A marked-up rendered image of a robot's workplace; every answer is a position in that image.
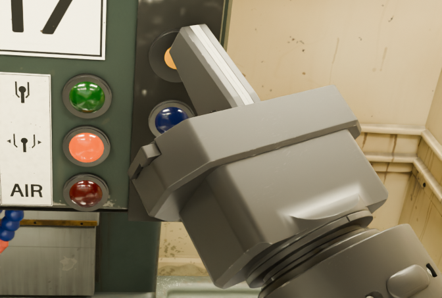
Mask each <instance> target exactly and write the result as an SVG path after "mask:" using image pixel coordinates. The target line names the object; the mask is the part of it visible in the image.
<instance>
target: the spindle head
mask: <svg viewBox="0 0 442 298"><path fill-rule="evenodd" d="M232 3H233V0H224V7H223V13H222V25H221V31H220V45H221V46H222V47H223V48H224V50H225V52H227V47H228V36H229V31H230V20H231V14H232ZM137 10H138V0H107V2H106V29H105V60H98V59H75V58H63V57H40V56H27V55H5V54H0V72H10V73H23V74H48V75H51V148H52V188H53V206H39V205H1V194H0V210H6V211H64V212H85V211H78V210H76V209H73V208H72V207H71V206H70V205H69V204H68V203H67V202H66V201H65V199H64V196H63V188H64V185H65V183H66V181H67V180H68V179H69V178H70V177H71V176H73V175H75V174H78V173H81V172H90V173H94V174H96V175H98V176H100V177H102V179H104V181H106V183H107V185H108V187H109V197H108V199H107V202H106V203H105V204H104V205H103V206H102V207H101V208H99V209H97V210H94V211H88V212H122V213H128V199H129V185H130V177H129V176H128V173H127V171H128V169H129V167H130V159H131V144H132V118H133V104H134V78H135V51H136V37H137ZM83 73H90V74H95V75H98V76H100V77H101V78H102V79H104V80H105V81H106V82H107V83H108V85H109V86H110V89H111V92H112V101H111V104H110V107H109V108H108V110H107V111H106V112H105V113H103V114H102V115H101V116H98V117H95V118H80V117H78V116H76V115H74V114H72V113H71V112H70V111H69V110H68V109H67V108H66V107H65V105H64V103H63V100H62V91H63V89H64V86H65V84H66V83H67V81H68V80H69V79H71V77H73V76H75V75H77V74H83ZM79 125H92V126H96V127H98V128H100V129H102V131H104V132H105V133H106V134H107V136H108V137H109V140H110V152H109V155H108V157H107V158H106V159H105V160H104V161H103V162H102V163H100V164H98V165H95V166H89V167H85V166H78V165H77V164H74V163H73V162H71V161H70V160H68V158H67V157H66V155H65V154H64V151H63V148H62V145H63V140H64V137H65V135H66V134H67V132H68V131H70V130H71V129H73V128H74V127H76V126H79Z"/></svg>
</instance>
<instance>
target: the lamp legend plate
mask: <svg viewBox="0 0 442 298"><path fill-rule="evenodd" d="M0 194H1V205H39V206H53V188H52V148H51V75H48V74H23V73H10V72H0Z"/></svg>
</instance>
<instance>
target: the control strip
mask: <svg viewBox="0 0 442 298"><path fill-rule="evenodd" d="M223 7H224V0H138V10H137V37H136V51H135V78H134V104H133V118H132V144H131V159H130V166H131V164H132V163H133V161H134V159H135V157H136V155H137V153H138V152H139V150H140V148H141V147H143V146H146V145H148V144H150V143H151V142H153V141H154V139H155V138H156V137H158V136H160V135H161V133H159V131H158V130H157V129H156V126H155V118H156V116H157V115H158V113H159V112H160V111H161V110H163V109H165V108H167V107H178V108H180V109H182V110H183V111H185V112H186V114H187V115H188V117H189V118H193V117H196V116H198V114H197V112H196V110H195V107H194V106H193V103H192V101H191V99H190V97H189V95H188V92H187V90H186V88H185V86H184V83H183V82H182V79H181V78H180V75H179V73H178V71H177V69H173V68H170V67H169V66H168V65H167V64H166V62H165V59H164V56H165V53H166V51H167V50H168V49H169V48H171V46H172V44H173V42H174V40H175V39H176V36H177V35H178V32H179V31H180V29H181V27H186V26H194V25H200V24H206V25H207V27H208V28H209V30H210V31H211V32H212V34H213V35H214V36H215V38H216V39H217V40H218V42H219V43H220V31H221V25H222V13H223ZM80 82H93V83H95V84H97V85H98V86H99V87H100V88H101V89H102V90H103V92H104V94H105V102H104V105H103V106H102V107H101V108H100V109H99V110H98V111H96V112H93V113H82V112H79V111H77V110H76V109H75V108H74V107H73V106H72V105H71V104H70V101H69V93H70V90H71V89H72V88H73V87H74V86H75V85H76V84H78V83H80ZM62 100H63V103H64V105H65V107H66V108H67V109H68V110H69V111H70V112H71V113H72V114H74V115H76V116H78V117H80V118H95V117H98V116H101V115H102V114H103V113H105V112H106V111H107V110H108V108H109V107H110V105H111V101H112V92H111V89H110V86H109V85H108V83H107V82H106V81H105V80H104V79H102V78H101V77H100V76H98V75H95V74H90V73H83V74H77V75H75V76H73V77H71V79H69V80H68V81H67V83H66V84H65V86H64V89H63V91H62ZM82 133H90V134H94V135H96V136H97V137H99V139H100V140H101V141H102V142H103V147H104V149H103V154H102V155H101V156H100V157H99V158H98V159H97V160H96V161H93V162H82V161H79V160H77V159H75V158H74V157H73V156H72V155H71V153H70V150H69V144H70V141H71V140H72V138H73V137H74V136H76V135H78V134H82ZM62 148H63V151H64V154H65V155H66V157H67V158H68V160H70V161H71V162H73V163H74V164H77V165H78V166H85V167H89V166H95V165H98V164H100V163H102V162H103V161H104V160H105V159H106V158H107V157H108V155H109V152H110V148H111V143H110V140H109V137H108V136H107V134H106V133H105V132H104V131H102V129H100V128H98V127H96V126H92V125H79V126H76V127H74V128H73V129H71V130H70V131H68V132H67V134H66V135H65V137H64V140H63V145H62ZM82 180H89V181H92V182H95V183H96V184H98V185H99V186H100V188H101V190H102V192H103V196H102V199H101V200H100V202H99V203H98V204H96V205H95V206H93V207H88V208H84V207H79V206H78V205H76V204H74V203H73V202H72V201H71V199H70V196H69V191H70V188H71V187H72V186H73V185H74V184H75V183H76V182H79V181H82ZM63 196H64V199H65V201H66V202H67V203H68V204H69V205H70V206H71V207H72V208H73V209H76V210H78V211H85V212H87V211H94V210H97V209H99V208H101V207H102V206H103V205H104V204H105V203H106V202H107V199H108V197H109V187H108V185H107V183H106V181H104V179H102V177H100V176H98V175H96V174H94V173H90V172H81V173H78V174H75V175H73V176H71V177H70V178H69V179H68V180H67V181H66V183H65V185H64V188H63ZM128 221H142V222H167V221H164V220H161V219H158V218H154V217H152V216H149V215H148V213H147V211H146V209H145V207H144V205H143V203H142V201H141V199H140V197H139V195H138V193H137V191H136V188H135V186H134V184H133V182H132V180H131V179H130V185H129V199H128Z"/></svg>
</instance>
